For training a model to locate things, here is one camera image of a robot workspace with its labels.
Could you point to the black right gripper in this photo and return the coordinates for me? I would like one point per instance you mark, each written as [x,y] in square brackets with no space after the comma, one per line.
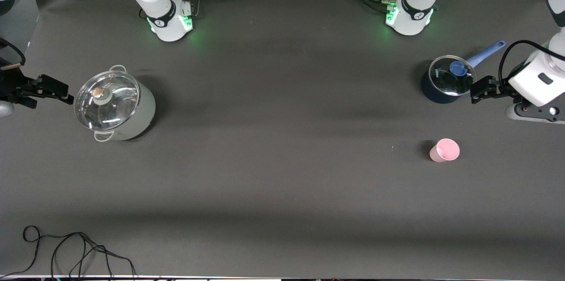
[12,84]

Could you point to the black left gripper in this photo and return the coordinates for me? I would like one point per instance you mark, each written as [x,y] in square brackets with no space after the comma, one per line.
[502,90]

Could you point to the dark blue saucepan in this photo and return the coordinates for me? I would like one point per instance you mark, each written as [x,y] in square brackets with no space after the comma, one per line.
[435,93]

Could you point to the dark grey table mat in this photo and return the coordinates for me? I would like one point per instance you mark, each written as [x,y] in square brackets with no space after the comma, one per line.
[282,162]

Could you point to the pink plastic cup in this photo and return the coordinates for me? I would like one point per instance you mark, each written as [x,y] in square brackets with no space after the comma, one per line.
[443,151]

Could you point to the grey-green cooking pot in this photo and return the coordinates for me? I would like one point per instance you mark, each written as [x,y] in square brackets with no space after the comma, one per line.
[143,109]

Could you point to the glass pot lid, wooden knob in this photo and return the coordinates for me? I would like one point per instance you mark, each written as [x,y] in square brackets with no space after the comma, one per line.
[114,104]

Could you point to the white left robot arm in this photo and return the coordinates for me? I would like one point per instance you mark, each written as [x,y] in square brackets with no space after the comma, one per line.
[415,12]

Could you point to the glass lid, blue knob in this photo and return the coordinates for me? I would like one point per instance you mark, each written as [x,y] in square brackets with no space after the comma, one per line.
[446,80]

